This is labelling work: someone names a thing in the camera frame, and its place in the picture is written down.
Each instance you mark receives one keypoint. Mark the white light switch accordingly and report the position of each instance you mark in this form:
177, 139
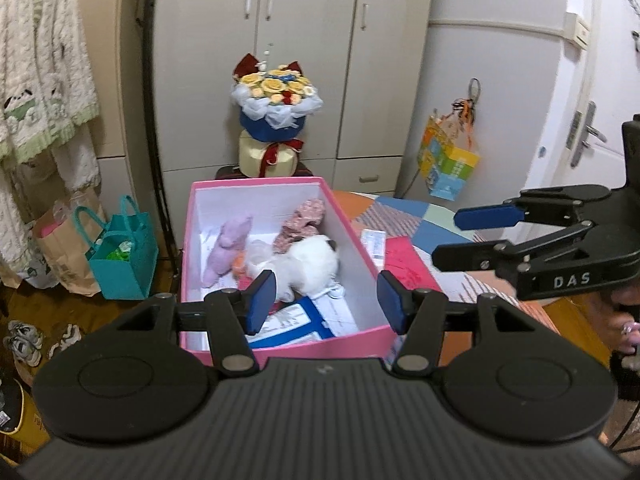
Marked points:
580, 32

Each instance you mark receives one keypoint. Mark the colourful gift bag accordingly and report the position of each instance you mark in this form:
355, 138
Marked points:
445, 160

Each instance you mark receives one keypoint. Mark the flower bouquet with blue wrap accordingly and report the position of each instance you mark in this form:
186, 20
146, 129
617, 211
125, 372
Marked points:
270, 125

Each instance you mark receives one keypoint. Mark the small orange plush toy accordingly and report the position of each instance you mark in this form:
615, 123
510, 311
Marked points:
240, 265

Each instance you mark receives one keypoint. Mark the patchwork tablecloth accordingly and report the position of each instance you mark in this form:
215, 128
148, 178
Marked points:
435, 220

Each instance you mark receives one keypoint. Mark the white printed card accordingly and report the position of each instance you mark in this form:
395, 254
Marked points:
374, 245

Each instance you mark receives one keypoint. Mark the grey wardrobe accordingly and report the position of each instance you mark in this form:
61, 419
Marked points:
310, 60

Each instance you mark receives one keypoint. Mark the white plush toy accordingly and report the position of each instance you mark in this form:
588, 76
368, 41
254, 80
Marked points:
310, 265

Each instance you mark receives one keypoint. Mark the red flat packet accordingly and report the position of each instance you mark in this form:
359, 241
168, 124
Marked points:
410, 265

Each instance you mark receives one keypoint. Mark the grey sneaker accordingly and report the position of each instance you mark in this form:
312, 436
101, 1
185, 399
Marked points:
65, 340
25, 350

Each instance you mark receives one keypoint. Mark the brown paper bag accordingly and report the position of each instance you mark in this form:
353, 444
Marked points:
65, 260

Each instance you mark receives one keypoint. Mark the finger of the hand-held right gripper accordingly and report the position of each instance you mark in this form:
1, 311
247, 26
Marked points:
465, 257
485, 216

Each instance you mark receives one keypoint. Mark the white tissue packet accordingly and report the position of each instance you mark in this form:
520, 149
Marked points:
340, 315

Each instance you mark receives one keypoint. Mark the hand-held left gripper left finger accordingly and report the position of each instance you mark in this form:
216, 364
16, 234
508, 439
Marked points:
262, 302

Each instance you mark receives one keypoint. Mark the teal paper bag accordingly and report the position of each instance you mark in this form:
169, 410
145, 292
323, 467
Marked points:
125, 270

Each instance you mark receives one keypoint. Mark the purple plush toy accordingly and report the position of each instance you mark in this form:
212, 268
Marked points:
225, 250

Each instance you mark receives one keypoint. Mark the pink cardboard box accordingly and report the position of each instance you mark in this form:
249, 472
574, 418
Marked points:
325, 350

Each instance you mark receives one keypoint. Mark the white door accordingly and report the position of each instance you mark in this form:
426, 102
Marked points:
600, 60

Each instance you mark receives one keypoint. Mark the fluffy cream cardigan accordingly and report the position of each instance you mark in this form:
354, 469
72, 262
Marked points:
40, 60

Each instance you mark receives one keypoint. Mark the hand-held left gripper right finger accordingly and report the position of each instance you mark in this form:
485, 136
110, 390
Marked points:
392, 305

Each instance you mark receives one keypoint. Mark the pink crochet toy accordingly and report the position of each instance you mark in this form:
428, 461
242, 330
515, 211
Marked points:
300, 220

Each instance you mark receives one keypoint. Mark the person's right hand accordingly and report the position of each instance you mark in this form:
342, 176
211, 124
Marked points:
625, 332

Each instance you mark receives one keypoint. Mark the dark stool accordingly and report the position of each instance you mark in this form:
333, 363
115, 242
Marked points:
227, 172

